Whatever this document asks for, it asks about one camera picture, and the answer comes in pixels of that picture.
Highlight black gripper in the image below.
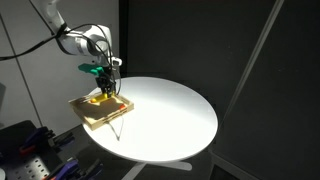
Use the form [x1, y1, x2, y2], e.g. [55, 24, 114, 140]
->
[94, 73, 118, 99]

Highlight yellow banana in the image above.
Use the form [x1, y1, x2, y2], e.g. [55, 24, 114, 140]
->
[89, 93, 110, 104]

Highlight light wooden crate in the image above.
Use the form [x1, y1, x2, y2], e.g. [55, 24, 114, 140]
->
[68, 94, 135, 132]

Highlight purple orange black clamp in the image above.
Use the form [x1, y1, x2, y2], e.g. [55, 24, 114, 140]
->
[19, 125, 76, 155]
[46, 157, 104, 180]

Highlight white table base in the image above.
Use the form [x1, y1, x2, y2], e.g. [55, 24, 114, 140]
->
[121, 160, 194, 180]

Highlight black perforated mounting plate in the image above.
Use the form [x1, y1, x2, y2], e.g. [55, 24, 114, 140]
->
[1, 155, 54, 180]

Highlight teal camera mount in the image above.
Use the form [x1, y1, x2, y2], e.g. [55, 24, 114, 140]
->
[77, 63, 105, 77]

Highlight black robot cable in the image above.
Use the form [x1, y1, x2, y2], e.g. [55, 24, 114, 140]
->
[0, 0, 123, 95]

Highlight grey partition frame strip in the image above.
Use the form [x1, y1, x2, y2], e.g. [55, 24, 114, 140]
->
[229, 0, 285, 113]

